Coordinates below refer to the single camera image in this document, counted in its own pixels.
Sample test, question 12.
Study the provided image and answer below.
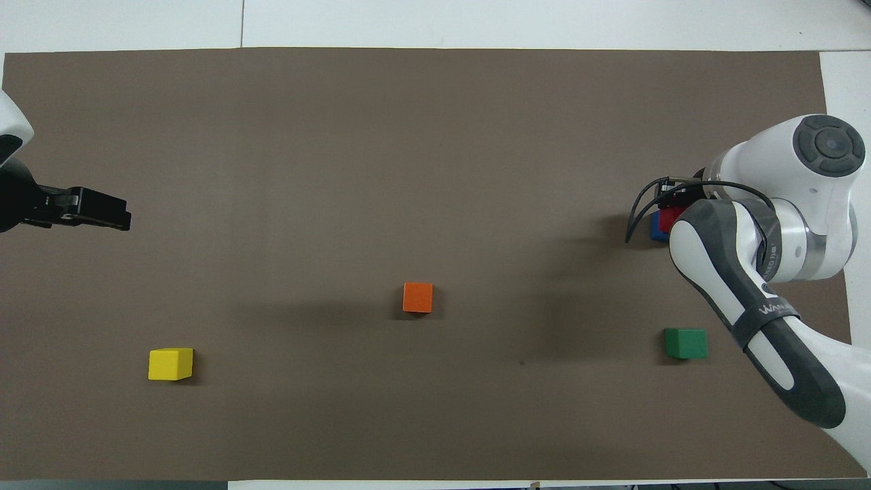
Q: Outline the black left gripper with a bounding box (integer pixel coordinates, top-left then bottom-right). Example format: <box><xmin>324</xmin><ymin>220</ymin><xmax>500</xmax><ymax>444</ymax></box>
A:
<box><xmin>0</xmin><ymin>158</ymin><xmax>132</xmax><ymax>233</ymax></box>

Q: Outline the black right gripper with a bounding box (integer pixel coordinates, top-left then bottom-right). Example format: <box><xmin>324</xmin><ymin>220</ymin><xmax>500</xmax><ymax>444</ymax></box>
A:
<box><xmin>655</xmin><ymin>170</ymin><xmax>714</xmax><ymax>209</ymax></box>

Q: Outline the green cube block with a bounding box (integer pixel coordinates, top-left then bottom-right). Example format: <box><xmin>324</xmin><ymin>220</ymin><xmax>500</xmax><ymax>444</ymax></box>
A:
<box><xmin>664</xmin><ymin>327</ymin><xmax>708</xmax><ymax>360</ymax></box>

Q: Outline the yellow cube block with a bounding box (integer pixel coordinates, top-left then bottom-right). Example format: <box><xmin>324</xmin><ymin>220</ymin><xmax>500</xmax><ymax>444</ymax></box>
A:
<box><xmin>148</xmin><ymin>348</ymin><xmax>194</xmax><ymax>381</ymax></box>

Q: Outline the orange cube block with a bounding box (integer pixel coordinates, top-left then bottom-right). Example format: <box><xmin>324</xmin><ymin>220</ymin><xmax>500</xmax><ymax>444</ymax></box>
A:
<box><xmin>402</xmin><ymin>282</ymin><xmax>434</xmax><ymax>314</ymax></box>

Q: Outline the brown table mat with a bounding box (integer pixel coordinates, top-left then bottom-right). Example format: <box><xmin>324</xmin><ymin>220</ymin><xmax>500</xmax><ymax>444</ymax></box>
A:
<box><xmin>0</xmin><ymin>46</ymin><xmax>868</xmax><ymax>481</ymax></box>

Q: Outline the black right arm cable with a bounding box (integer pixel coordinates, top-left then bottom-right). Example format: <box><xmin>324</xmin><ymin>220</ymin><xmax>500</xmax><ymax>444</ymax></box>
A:
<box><xmin>625</xmin><ymin>176</ymin><xmax>778</xmax><ymax>247</ymax></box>

